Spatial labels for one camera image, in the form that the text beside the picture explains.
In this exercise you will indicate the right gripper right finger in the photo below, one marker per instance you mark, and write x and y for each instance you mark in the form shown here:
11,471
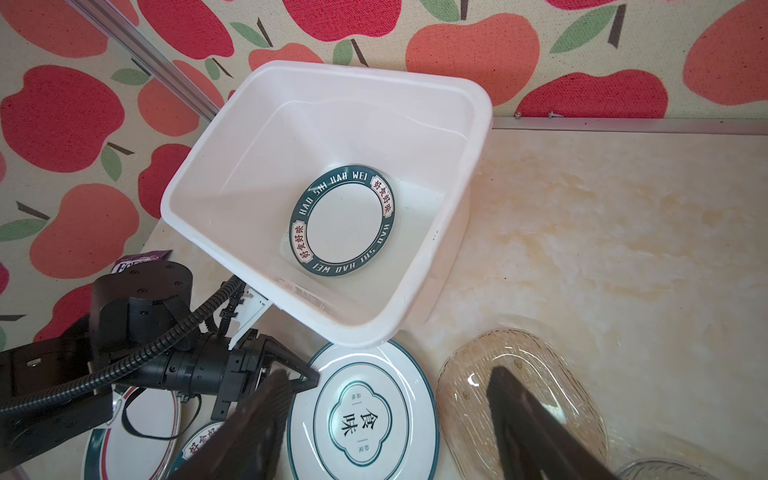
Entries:
532,444

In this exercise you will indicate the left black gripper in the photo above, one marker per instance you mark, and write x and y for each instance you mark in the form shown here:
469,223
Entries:
212,368

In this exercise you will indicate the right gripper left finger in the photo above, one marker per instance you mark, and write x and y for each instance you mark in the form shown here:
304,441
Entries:
247,445

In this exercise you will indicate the green rim plate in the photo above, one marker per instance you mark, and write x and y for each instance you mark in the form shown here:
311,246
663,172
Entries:
342,220
198,447

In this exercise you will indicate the white plate red green stripes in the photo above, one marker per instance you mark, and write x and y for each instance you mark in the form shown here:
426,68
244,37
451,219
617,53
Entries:
137,442

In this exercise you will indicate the white plate flower emblem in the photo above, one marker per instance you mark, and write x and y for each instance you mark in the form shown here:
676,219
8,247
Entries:
372,415

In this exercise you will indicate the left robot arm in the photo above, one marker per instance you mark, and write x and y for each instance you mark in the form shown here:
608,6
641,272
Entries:
49,395

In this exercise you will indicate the white plastic bin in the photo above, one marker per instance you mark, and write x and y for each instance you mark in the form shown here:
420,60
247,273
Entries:
289,123

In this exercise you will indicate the clear glass plate upper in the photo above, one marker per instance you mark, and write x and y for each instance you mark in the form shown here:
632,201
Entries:
463,408

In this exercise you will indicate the clear glass plate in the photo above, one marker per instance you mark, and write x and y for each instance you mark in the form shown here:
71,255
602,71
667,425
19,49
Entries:
463,408
661,469

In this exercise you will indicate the clear glass plate right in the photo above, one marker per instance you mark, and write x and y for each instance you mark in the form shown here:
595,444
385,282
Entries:
661,469

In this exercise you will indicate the purple candy bag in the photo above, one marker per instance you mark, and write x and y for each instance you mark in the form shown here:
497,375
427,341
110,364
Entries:
129,261

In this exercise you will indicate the left aluminium corner post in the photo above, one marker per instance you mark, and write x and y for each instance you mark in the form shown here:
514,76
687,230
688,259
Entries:
110,21

